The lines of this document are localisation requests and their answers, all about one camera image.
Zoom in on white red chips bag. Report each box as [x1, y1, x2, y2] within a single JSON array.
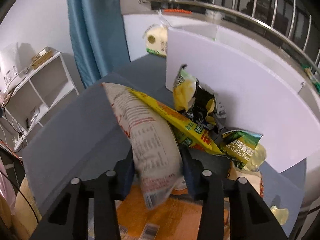
[[103, 83, 183, 210]]

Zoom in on black yellow chips bag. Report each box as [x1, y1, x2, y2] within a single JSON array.
[[172, 64, 227, 133]]

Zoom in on clear wrapped cake snack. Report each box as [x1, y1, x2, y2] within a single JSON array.
[[270, 205, 289, 225]]

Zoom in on green garlic flavour snack bag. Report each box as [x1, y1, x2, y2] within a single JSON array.
[[219, 129, 267, 172]]

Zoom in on white shelf unit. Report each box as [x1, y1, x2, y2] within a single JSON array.
[[1, 49, 79, 155]]

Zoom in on white storage box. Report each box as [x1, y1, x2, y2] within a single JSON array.
[[165, 28, 319, 172]]

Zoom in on green wet wipes pack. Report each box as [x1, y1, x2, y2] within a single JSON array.
[[302, 64, 320, 95]]

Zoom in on blue curtain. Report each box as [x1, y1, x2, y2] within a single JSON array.
[[67, 0, 130, 88]]

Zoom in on orange beaded tool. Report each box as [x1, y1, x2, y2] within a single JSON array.
[[162, 9, 192, 14]]

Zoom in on steel window guard rail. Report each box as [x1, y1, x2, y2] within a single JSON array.
[[139, 0, 319, 74]]

